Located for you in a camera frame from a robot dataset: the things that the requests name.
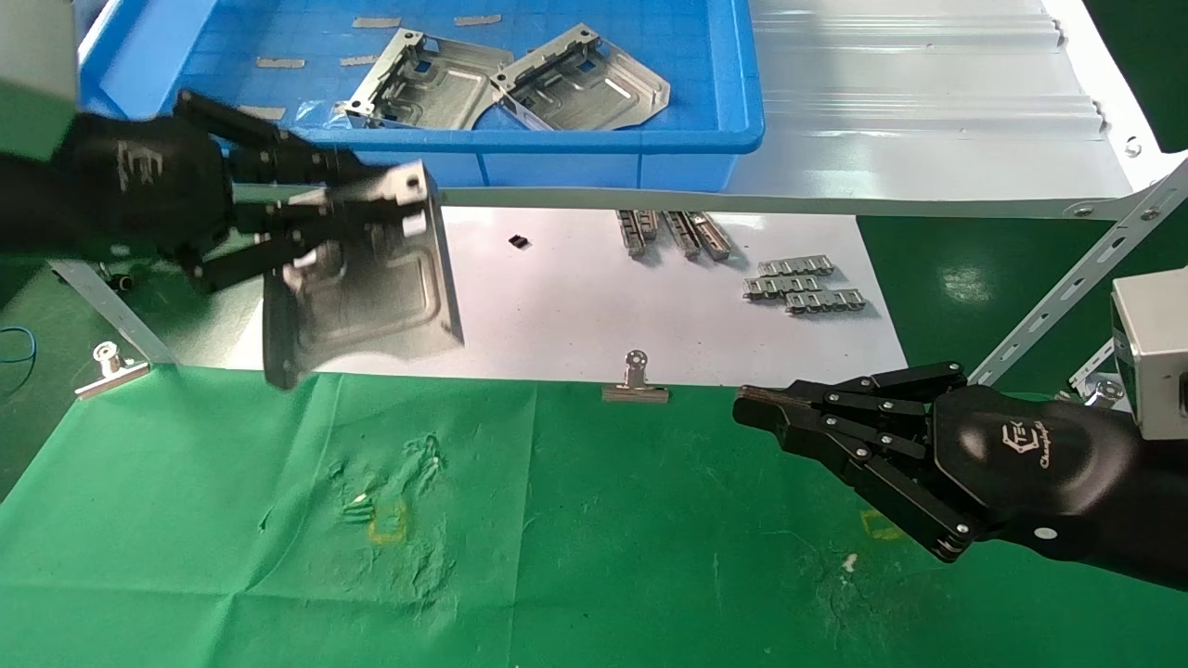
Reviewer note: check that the grey metal slide rail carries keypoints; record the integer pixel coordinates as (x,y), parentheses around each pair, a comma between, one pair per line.
(684,234)
(634,234)
(650,223)
(711,236)

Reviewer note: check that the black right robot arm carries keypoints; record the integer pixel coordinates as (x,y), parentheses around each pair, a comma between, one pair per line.
(1165,520)

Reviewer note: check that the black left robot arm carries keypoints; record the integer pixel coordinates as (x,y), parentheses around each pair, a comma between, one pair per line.
(28,204)

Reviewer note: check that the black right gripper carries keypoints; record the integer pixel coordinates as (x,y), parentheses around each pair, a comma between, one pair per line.
(1021,464)

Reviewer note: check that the white metal shelf board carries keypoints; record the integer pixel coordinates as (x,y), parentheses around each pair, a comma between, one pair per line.
(928,111)

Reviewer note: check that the grey tape piece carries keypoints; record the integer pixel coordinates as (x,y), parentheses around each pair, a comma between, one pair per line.
(478,19)
(262,112)
(280,63)
(358,60)
(376,21)

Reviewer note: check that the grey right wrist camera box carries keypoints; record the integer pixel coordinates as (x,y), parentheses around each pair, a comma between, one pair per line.
(1151,353)

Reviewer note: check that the perforated white shelf brace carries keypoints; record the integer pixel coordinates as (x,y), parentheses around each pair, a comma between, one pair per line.
(1077,278)
(111,311)

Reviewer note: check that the chrome stool base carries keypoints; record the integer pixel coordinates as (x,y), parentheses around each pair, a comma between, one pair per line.
(121,278)

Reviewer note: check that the small notched metal strip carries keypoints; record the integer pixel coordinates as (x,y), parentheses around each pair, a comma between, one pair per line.
(782,287)
(826,301)
(796,267)

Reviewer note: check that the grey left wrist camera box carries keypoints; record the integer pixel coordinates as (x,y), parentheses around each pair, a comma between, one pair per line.
(37,56)

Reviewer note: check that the green table cloth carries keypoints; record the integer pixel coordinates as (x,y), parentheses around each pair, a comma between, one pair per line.
(603,520)

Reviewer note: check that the blue plastic bin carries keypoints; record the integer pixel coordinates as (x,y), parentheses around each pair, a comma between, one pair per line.
(557,167)

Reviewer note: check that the white paper sheet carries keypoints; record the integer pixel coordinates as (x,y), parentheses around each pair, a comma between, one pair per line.
(557,315)

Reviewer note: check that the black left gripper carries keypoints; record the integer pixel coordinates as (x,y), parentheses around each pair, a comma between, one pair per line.
(139,186)

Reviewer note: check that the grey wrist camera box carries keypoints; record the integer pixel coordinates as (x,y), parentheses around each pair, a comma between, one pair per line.
(1151,353)
(37,56)

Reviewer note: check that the silver sheet metal bracket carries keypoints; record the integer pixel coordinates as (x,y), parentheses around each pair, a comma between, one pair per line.
(371,288)
(445,88)
(594,93)

